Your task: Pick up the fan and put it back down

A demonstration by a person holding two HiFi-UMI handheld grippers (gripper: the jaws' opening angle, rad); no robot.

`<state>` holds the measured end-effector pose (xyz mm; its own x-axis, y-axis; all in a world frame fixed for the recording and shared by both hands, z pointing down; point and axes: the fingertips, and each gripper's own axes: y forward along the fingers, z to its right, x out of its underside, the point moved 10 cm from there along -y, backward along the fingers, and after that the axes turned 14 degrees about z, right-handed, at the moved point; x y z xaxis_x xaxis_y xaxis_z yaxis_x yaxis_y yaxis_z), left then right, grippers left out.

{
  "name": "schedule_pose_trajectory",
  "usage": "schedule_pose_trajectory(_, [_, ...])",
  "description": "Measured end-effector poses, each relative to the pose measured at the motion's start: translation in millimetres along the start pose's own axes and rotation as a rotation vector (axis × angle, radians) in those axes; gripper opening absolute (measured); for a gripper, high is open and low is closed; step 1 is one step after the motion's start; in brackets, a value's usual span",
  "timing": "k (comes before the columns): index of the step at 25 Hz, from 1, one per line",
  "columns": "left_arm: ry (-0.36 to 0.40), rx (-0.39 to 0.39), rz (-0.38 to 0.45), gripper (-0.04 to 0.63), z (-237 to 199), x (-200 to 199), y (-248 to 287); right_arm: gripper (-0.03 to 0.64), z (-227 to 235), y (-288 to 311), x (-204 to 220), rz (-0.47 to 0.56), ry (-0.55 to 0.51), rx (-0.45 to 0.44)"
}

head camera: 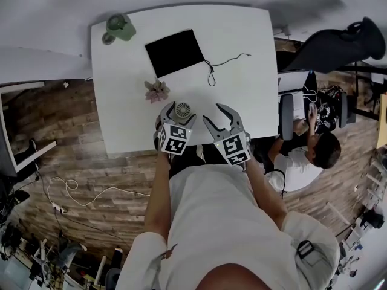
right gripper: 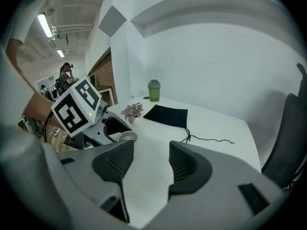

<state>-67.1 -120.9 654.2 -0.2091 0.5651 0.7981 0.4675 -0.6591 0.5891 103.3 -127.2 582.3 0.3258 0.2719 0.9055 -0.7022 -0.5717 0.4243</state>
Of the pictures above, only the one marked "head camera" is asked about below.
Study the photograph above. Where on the dark table with white frame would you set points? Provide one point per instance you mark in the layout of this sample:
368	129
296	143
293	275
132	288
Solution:
36	152

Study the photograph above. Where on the person's left forearm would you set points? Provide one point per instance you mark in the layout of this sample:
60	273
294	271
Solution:
157	198

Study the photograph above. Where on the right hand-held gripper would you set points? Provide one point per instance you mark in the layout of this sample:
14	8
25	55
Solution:
232	148

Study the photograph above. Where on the person's dark trousers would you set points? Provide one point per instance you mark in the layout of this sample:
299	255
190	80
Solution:
189	162

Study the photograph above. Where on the black equipment bag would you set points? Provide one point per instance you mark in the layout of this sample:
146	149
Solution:
328	110

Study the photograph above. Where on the yellow wooden table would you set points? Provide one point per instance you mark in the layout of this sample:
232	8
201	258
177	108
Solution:
383	125

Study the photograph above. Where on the grey round bottle lid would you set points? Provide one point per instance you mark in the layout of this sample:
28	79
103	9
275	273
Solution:
108	38

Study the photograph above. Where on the pink succulent plant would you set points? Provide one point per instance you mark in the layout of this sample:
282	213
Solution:
156	90

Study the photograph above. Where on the person's right forearm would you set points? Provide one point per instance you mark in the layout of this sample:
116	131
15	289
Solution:
266	198

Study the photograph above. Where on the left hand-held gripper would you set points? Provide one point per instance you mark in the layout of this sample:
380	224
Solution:
173	139

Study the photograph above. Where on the black mesh office chair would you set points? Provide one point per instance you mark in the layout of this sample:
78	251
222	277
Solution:
332	50

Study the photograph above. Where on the green drinking bottle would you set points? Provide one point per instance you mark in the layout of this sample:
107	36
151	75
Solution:
121	27

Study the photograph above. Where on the person's white shirt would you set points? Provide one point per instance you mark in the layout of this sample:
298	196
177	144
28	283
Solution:
217	216

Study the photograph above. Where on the silver laptop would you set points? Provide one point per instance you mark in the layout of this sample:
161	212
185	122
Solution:
290	81

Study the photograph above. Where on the person's left hand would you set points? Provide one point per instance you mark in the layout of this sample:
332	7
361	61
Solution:
158	122

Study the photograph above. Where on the white power strip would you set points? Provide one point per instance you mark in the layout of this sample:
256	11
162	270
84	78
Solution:
59	207

